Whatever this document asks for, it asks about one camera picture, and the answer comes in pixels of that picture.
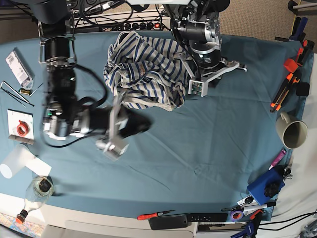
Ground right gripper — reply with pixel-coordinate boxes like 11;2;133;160
84;107;153;138

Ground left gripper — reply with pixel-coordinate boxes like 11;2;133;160
190;44;221;72

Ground blue white striped T-shirt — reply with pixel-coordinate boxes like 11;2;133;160
104;31;188;112

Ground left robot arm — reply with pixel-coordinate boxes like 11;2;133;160
164;0;230;69

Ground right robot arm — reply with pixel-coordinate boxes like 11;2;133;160
19;0;152;140

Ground black power strip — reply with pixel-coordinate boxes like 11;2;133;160
112;22;162;31

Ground teal table cloth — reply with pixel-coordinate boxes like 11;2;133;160
0;35;301;218

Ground orange plastic block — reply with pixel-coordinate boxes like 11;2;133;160
284;59;299;73

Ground orange black utility knife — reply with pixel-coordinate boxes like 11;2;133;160
270;69;302;113

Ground black square block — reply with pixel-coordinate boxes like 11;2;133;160
296;82;310;97

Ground orange black clamp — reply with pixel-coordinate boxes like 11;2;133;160
296;40;315;66

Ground black smartphone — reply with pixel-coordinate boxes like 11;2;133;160
149;214;188;231

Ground red tape roll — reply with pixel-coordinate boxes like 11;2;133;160
16;120;30;137

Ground gold green battery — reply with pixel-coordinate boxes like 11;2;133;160
18;88;32;96

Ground clear glass bottle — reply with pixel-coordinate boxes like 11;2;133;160
15;176;54;224

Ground grey ceramic mug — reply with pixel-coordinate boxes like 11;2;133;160
275;112;308;149

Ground metal hex key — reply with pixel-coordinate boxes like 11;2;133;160
0;81;35;107

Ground black remote control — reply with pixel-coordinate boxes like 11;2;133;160
186;213;228;223

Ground pink white pen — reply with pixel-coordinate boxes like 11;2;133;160
269;149;287;170

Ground white barcode blister pack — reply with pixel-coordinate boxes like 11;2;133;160
5;48;33;90

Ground purple tape roll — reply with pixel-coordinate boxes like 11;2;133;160
230;210;244;222

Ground blue plastic box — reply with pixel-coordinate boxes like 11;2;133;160
247;169;285;205

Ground blue black bar clamp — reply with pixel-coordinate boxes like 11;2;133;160
231;209;264;238

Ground black marker pen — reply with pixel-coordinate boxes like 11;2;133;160
243;202;276;216

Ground red handled screwdriver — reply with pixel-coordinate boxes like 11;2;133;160
137;210;174;221

